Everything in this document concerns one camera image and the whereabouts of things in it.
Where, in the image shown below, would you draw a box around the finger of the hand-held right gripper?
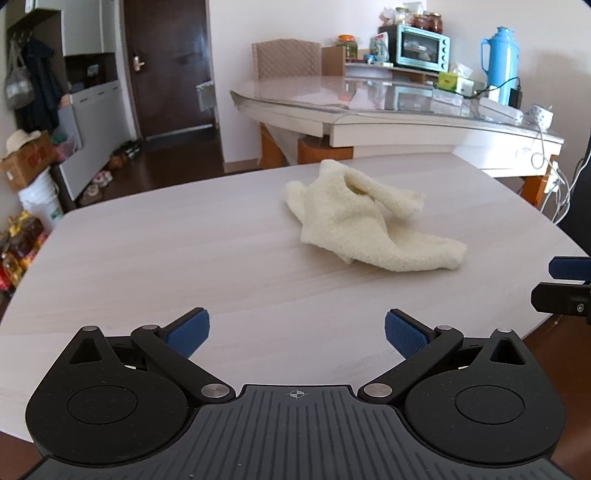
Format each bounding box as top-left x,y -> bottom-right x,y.
549,256 -> 591,280
531,281 -> 591,319

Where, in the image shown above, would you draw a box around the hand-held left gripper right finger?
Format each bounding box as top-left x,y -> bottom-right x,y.
358,308 -> 528,404

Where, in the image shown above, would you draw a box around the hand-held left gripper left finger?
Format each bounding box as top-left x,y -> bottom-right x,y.
68,308 -> 236,404

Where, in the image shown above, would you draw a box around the cream towel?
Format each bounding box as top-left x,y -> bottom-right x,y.
285,159 -> 468,272

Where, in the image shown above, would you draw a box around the tall black appliance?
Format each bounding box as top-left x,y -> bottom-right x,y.
570,134 -> 591,252

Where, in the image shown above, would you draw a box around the white power strip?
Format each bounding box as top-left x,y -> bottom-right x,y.
478,96 -> 525,124

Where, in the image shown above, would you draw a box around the row of shoes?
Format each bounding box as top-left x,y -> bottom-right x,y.
76,141 -> 141,206

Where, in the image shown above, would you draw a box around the pile of colourful packets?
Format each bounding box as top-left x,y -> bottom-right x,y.
0,210 -> 49,301

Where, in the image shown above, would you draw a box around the white plastic bucket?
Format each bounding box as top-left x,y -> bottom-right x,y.
18,168 -> 65,232

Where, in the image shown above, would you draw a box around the white glass-topped dining table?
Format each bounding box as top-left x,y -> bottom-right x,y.
230,74 -> 566,208

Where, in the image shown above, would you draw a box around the green tissue box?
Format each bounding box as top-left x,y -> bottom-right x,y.
438,62 -> 476,95

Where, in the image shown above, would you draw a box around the blue thermos jug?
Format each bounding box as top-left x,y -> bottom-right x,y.
480,26 -> 519,104

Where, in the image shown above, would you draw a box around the red-printed cardboard box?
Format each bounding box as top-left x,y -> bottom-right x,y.
0,130 -> 58,193

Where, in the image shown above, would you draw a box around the white hallway cabinet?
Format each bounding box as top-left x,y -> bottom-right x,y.
6,0 -> 139,199

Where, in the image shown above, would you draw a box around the pale straw hat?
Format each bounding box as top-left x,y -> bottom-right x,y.
6,129 -> 42,155

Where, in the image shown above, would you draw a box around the wooden shelf riser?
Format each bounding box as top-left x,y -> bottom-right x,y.
345,62 -> 439,84

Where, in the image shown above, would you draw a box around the teal toaster oven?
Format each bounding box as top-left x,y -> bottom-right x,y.
379,24 -> 452,72

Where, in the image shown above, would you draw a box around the dark wooden door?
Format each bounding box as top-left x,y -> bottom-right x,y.
121,0 -> 218,141

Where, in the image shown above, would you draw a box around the dark hanging jacket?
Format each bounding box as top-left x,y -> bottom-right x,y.
16,39 -> 63,134

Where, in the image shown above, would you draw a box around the brown cardboard box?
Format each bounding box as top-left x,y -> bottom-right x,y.
321,45 -> 347,77

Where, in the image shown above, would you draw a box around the white plastic bag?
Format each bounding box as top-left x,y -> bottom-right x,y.
369,33 -> 391,63

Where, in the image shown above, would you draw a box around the beige woven chair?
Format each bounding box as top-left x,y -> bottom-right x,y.
252,39 -> 322,80

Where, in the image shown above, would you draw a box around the orange-lidded green jar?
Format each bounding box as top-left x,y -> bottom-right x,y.
336,34 -> 360,62

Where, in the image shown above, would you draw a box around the grey hanging bag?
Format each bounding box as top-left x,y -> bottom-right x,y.
4,39 -> 35,110

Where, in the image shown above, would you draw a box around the white charging cables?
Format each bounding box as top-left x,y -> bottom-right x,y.
522,122 -> 573,217

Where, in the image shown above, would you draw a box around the black power cable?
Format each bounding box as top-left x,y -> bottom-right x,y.
457,76 -> 522,100

